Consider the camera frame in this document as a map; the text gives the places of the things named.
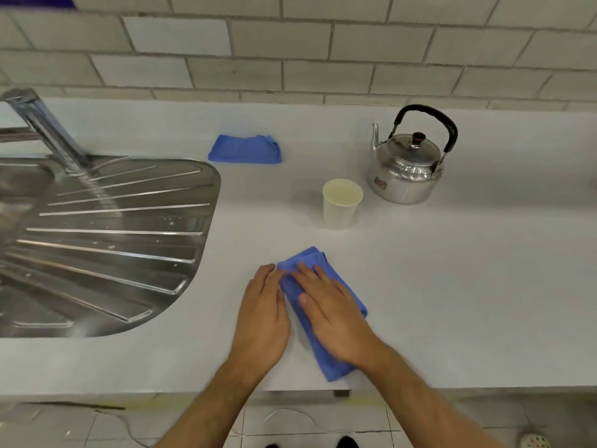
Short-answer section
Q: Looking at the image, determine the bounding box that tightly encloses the person's left forearm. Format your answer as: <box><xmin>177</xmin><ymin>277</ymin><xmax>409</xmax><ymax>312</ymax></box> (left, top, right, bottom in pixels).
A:
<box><xmin>154</xmin><ymin>357</ymin><xmax>267</xmax><ymax>448</ymax></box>

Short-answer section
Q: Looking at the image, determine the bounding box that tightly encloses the stainless steel sink drainboard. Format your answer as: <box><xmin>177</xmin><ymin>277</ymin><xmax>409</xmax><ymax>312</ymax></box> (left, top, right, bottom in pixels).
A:
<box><xmin>0</xmin><ymin>156</ymin><xmax>222</xmax><ymax>339</ymax></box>

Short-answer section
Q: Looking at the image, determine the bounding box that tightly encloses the person's left hand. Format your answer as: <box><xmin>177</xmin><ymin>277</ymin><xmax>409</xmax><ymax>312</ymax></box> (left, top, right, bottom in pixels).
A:
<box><xmin>228</xmin><ymin>263</ymin><xmax>293</xmax><ymax>377</ymax></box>

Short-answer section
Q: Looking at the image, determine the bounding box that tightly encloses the thin white floor cable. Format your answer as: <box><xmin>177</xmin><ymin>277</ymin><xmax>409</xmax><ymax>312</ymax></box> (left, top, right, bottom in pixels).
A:
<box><xmin>93</xmin><ymin>408</ymin><xmax>329</xmax><ymax>439</ymax></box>

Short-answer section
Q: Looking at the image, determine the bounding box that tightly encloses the person's right hand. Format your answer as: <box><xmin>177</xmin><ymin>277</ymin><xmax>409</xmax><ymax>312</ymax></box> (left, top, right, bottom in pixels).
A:
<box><xmin>290</xmin><ymin>262</ymin><xmax>391</xmax><ymax>370</ymax></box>

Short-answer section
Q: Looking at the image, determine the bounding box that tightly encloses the white paper cup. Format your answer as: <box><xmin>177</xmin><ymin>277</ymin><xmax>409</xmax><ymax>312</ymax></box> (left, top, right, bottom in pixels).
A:
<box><xmin>322</xmin><ymin>178</ymin><xmax>364</xmax><ymax>231</ymax></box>

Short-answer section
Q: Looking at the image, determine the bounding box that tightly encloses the chrome sink faucet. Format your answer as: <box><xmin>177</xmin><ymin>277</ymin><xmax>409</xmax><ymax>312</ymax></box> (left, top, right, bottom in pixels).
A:
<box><xmin>0</xmin><ymin>87</ymin><xmax>92</xmax><ymax>176</ymax></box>

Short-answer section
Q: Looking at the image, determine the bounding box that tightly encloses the white perforated shoe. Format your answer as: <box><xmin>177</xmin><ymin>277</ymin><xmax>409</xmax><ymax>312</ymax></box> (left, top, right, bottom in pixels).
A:
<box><xmin>518</xmin><ymin>431</ymin><xmax>554</xmax><ymax>448</ymax></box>

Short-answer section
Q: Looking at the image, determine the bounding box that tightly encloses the blue microfiber cloth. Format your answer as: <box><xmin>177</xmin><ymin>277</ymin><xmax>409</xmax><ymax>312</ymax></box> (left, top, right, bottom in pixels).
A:
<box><xmin>277</xmin><ymin>246</ymin><xmax>369</xmax><ymax>383</ymax></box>
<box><xmin>207</xmin><ymin>133</ymin><xmax>283</xmax><ymax>165</ymax></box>

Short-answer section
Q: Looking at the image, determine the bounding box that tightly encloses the blue sign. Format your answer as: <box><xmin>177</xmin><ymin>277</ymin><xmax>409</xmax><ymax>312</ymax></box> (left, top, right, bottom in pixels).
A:
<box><xmin>0</xmin><ymin>0</ymin><xmax>78</xmax><ymax>10</ymax></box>

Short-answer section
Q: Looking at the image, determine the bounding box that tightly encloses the metal kettle with black handle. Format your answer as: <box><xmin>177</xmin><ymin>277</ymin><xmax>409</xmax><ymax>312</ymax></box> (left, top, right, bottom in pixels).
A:
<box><xmin>365</xmin><ymin>104</ymin><xmax>459</xmax><ymax>205</ymax></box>

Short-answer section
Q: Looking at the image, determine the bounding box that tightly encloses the metal kettle lid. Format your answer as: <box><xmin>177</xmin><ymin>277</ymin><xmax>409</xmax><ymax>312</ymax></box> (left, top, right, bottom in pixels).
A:
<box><xmin>386</xmin><ymin>132</ymin><xmax>442</xmax><ymax>166</ymax></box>

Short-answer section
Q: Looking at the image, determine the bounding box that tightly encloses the person's right forearm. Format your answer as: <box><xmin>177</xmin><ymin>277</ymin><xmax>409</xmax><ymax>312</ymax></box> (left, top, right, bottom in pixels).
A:
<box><xmin>354</xmin><ymin>343</ymin><xmax>508</xmax><ymax>448</ymax></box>

